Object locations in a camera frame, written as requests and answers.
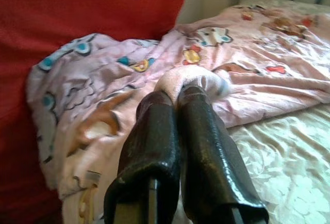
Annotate pink cartoon print blanket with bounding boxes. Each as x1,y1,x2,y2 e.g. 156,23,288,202
27,2,330,224

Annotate grey floral bed sheet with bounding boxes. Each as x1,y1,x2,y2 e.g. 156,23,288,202
226,0,330,224

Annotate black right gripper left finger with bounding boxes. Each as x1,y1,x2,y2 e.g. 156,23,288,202
103,91,181,224

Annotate red fabric cover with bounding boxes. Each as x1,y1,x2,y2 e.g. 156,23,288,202
0,0,198,224

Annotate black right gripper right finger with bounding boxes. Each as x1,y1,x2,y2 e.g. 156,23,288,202
177,86,269,224

